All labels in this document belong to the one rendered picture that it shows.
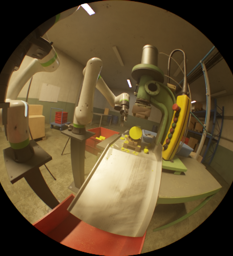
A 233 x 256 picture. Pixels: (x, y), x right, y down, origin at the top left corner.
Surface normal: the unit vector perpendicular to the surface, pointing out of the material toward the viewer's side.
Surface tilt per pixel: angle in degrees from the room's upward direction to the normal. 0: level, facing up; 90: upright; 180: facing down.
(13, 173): 0
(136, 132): 74
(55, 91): 90
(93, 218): 30
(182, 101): 85
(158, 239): 0
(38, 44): 90
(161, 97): 90
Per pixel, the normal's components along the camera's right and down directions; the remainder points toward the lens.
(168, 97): -0.30, 0.11
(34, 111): 0.95, 0.26
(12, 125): 0.75, 0.29
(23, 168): 0.22, -0.96
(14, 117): 0.88, 0.26
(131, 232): 0.04, -0.77
